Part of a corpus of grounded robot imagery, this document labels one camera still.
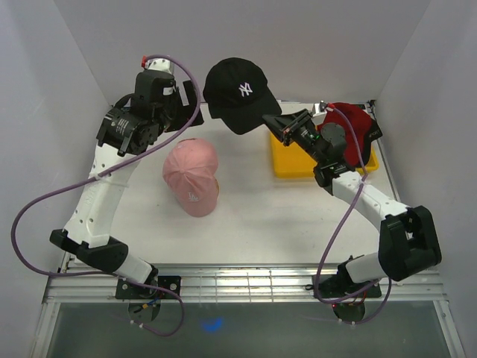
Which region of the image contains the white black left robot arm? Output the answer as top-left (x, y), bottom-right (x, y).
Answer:
top-left (50, 69), bottom-right (197, 298)

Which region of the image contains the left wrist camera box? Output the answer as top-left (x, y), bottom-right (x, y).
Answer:
top-left (146, 58), bottom-right (174, 75)

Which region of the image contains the red baseball cap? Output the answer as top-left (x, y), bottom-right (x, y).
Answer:
top-left (318, 102), bottom-right (373, 168)

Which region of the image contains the aluminium front rail frame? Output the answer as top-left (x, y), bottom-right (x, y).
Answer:
top-left (31, 264), bottom-right (467, 357)

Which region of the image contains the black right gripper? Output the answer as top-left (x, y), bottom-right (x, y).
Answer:
top-left (262, 109), bottom-right (326, 165)

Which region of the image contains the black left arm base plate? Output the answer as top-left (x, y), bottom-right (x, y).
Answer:
top-left (115, 274), bottom-right (182, 301)

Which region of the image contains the yellow plastic bin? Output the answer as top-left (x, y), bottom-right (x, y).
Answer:
top-left (269, 128), bottom-right (364, 179)

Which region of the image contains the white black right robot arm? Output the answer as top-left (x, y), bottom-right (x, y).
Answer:
top-left (263, 104), bottom-right (442, 304)

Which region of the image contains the black sport baseball cap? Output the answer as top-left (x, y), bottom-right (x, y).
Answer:
top-left (355, 119), bottom-right (382, 166)

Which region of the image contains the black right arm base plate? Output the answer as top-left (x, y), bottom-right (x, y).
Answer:
top-left (312, 274), bottom-right (383, 300)

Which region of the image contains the pink baseball cap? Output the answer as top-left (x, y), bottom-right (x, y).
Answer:
top-left (162, 138), bottom-right (218, 218)

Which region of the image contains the black Yankees baseball cap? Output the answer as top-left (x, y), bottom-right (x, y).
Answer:
top-left (203, 57), bottom-right (282, 135)

